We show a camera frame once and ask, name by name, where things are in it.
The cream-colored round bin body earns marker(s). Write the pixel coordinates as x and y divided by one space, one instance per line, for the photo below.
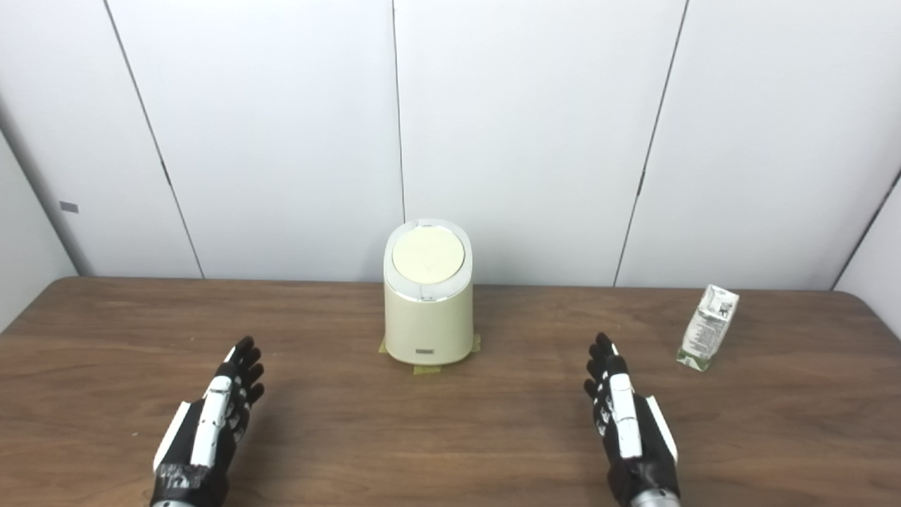
428 324

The cream-colored round bin lid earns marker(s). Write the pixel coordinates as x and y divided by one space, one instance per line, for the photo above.
427 253

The white green milk carton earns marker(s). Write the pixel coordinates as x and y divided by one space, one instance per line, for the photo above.
707 327

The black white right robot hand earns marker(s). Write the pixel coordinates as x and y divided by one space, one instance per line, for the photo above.
623 422

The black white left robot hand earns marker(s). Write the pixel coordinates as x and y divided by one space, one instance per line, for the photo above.
211 422

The small gray wall label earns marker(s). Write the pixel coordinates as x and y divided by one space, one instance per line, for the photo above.
69 207

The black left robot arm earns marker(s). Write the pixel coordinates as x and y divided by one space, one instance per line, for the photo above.
172 504

